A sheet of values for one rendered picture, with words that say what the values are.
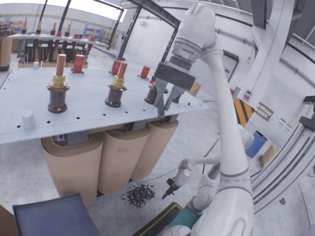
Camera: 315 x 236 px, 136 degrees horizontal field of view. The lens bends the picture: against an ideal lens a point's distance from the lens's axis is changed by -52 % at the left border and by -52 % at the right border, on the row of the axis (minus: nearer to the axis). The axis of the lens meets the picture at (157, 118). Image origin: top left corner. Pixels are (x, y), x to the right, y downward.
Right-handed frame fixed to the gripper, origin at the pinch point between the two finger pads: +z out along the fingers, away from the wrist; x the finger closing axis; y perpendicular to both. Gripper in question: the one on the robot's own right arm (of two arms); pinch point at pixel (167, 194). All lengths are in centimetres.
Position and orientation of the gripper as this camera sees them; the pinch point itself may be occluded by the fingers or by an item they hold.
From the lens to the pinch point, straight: 136.8
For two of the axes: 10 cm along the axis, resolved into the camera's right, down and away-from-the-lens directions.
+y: 6.7, 5.6, -4.8
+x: 6.4, -1.2, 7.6
